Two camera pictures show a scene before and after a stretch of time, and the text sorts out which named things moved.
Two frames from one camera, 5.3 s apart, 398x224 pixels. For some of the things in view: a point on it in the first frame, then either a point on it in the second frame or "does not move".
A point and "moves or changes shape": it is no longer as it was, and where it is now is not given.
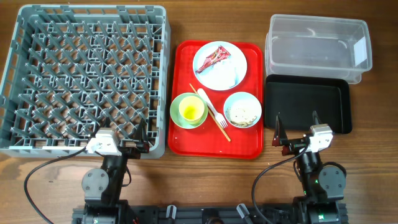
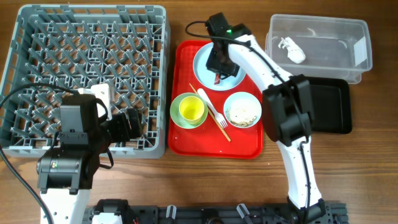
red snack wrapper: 218,56 moves or changes shape
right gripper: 280,138 -> 211,63
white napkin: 225,73 -> 295,53
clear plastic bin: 316,45 does not move
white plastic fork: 220,119 does not move
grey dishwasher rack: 73,69 does not move
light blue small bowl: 242,109 does not move
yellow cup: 191,108 does not move
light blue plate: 224,74 does not move
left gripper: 139,139 -> 123,134
